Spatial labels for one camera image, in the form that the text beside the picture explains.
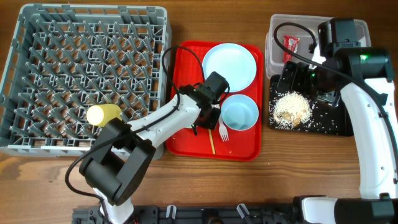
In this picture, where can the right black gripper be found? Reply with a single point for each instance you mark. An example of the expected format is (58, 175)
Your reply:
(297, 84)

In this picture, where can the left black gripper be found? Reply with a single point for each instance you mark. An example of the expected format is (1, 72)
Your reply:
(212, 122)

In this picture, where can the single wooden chopstick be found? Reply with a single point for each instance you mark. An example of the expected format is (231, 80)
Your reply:
(211, 142)

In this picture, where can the white plastic fork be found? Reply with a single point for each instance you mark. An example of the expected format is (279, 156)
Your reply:
(223, 130)

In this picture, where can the small light blue bowl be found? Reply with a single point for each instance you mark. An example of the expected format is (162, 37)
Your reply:
(239, 112)

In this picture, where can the rice food scraps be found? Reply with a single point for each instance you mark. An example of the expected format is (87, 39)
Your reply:
(291, 110)

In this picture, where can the large light blue plate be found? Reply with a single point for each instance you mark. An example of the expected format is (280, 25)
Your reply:
(233, 62)

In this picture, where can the yellow plastic cup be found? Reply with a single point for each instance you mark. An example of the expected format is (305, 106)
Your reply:
(100, 115)

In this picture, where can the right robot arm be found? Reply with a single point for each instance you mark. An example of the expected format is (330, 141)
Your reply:
(364, 78)

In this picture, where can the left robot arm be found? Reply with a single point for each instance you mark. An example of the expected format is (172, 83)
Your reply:
(118, 160)

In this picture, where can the clear plastic waste bin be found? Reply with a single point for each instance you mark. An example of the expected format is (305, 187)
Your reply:
(274, 54)

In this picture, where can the black waste tray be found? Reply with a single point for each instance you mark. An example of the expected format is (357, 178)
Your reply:
(325, 119)

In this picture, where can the grey plastic dishwasher rack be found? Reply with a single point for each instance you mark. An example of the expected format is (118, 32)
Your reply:
(66, 58)

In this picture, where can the red plastic serving tray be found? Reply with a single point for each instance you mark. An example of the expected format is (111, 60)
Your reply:
(242, 145)

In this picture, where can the red snack wrapper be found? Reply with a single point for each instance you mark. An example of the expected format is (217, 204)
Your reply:
(290, 43)

